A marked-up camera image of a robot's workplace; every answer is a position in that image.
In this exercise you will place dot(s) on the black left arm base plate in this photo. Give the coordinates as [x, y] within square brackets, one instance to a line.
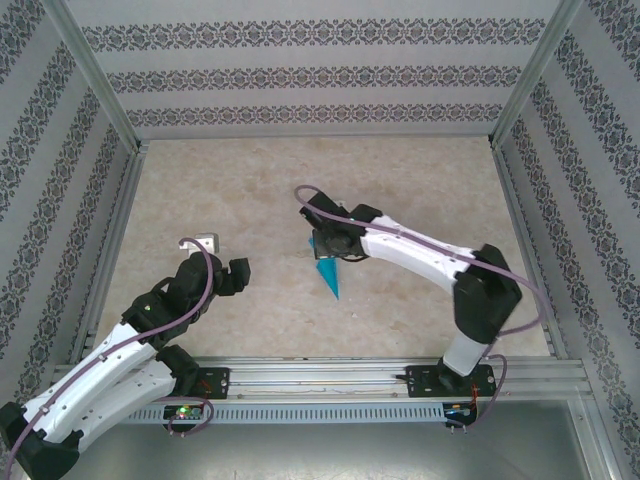
[220, 382]

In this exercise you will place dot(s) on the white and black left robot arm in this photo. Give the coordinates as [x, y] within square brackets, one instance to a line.
[90, 395]

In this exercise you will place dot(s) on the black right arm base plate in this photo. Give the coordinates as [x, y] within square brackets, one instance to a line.
[425, 382]

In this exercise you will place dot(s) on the aluminium side rail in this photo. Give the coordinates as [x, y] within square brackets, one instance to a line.
[513, 200]
[121, 210]

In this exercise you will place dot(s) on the grey metal sheet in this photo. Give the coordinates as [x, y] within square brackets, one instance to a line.
[320, 450]

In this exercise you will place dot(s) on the aluminium frame post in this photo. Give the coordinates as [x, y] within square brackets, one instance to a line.
[97, 75]
[532, 75]

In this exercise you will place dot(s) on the blue paper sheet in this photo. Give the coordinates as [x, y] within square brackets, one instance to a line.
[330, 275]

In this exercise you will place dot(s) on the aluminium mounting rail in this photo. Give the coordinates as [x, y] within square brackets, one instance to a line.
[310, 380]

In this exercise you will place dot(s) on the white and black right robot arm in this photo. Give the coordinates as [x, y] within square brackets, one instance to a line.
[480, 300]

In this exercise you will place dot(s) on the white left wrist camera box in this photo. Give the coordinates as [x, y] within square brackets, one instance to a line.
[202, 242]

